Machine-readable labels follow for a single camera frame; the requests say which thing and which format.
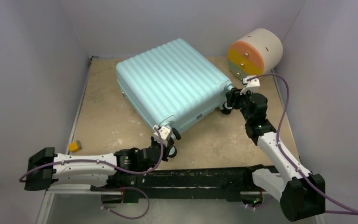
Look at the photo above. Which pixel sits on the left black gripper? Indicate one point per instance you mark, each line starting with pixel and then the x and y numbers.
pixel 165 150

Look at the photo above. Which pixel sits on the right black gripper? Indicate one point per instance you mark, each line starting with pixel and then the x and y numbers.
pixel 235 94

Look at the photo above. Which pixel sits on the light blue suitcase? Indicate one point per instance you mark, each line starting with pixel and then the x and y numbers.
pixel 173 85

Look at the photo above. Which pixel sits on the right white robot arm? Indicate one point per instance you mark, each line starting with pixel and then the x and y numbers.
pixel 294 186

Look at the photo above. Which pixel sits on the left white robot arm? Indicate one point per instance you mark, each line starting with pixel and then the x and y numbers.
pixel 47 168

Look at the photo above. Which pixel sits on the round pastel drawer cabinet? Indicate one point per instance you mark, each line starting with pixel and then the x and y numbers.
pixel 254 54

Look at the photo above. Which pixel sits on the yellow grey small block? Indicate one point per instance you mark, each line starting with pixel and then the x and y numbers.
pixel 75 146

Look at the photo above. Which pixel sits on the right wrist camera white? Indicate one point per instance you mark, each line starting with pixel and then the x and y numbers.
pixel 251 83

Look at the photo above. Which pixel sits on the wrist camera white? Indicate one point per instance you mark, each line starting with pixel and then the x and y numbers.
pixel 162 134
pixel 251 83

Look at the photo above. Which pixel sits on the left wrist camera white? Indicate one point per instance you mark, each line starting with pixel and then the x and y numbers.
pixel 162 134

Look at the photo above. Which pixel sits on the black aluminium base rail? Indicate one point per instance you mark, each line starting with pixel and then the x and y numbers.
pixel 209 183

